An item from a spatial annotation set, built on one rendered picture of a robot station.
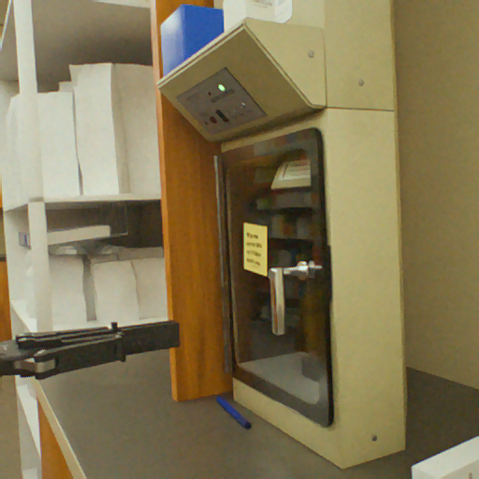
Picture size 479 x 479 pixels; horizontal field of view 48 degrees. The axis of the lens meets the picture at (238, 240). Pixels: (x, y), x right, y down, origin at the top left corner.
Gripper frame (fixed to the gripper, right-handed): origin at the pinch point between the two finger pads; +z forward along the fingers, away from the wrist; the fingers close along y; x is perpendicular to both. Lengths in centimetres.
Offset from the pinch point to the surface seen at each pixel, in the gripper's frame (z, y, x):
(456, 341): 67, 14, 13
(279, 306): 17.5, -0.9, -1.8
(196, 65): 12.1, 10.3, -35.4
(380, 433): 30.1, -5.4, 16.5
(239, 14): 14.9, 2.2, -40.2
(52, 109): 11, 134, -52
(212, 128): 19.0, 20.8, -28.4
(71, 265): 15, 134, 2
